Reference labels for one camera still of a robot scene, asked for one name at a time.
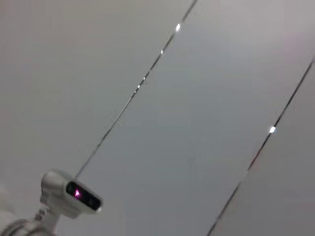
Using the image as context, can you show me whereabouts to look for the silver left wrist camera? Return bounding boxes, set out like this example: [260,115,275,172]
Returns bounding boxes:
[40,168,104,219]

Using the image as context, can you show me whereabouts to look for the grey left wrist camera cable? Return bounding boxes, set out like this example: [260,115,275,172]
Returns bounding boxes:
[4,207,59,236]

